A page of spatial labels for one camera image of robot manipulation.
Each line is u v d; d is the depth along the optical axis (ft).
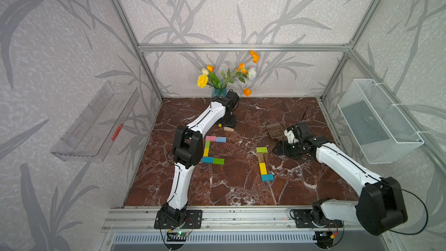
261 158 2.99
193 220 2.38
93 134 2.23
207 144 3.17
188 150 1.83
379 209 1.33
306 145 1.99
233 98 2.60
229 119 2.78
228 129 2.95
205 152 3.08
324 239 2.37
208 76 3.23
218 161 3.00
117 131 2.14
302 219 2.41
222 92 3.34
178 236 2.36
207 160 2.99
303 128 2.22
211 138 3.25
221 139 3.25
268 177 2.79
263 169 2.87
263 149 3.14
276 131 3.40
